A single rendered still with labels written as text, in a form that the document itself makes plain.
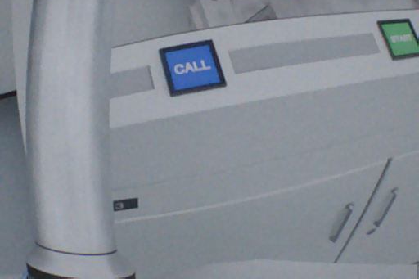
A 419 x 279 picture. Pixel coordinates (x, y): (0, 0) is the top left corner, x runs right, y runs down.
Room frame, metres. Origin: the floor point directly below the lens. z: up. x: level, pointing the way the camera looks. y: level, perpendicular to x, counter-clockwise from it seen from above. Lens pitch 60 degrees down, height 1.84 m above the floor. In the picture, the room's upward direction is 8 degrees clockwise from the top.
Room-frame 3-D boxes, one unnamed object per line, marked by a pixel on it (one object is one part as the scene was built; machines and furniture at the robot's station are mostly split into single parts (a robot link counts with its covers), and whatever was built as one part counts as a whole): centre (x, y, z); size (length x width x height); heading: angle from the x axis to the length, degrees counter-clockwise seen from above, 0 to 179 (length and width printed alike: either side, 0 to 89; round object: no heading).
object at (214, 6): (0.67, 0.01, 0.89); 0.08 x 0.03 x 0.03; 22
